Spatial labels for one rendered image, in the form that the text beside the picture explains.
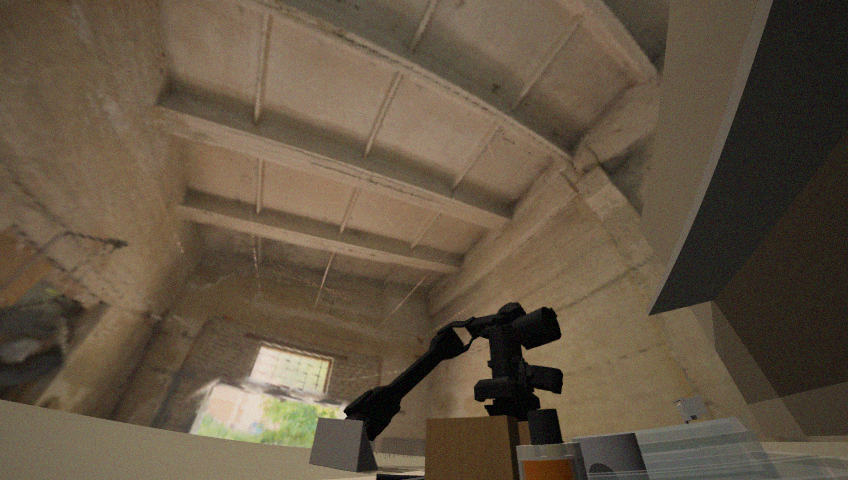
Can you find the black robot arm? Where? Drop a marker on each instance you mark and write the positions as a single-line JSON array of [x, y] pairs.
[[506, 331]]

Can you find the black curved bar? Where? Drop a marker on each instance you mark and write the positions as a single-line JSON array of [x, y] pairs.
[[394, 477]]

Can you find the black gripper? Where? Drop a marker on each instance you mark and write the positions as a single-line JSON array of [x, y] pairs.
[[510, 398]]

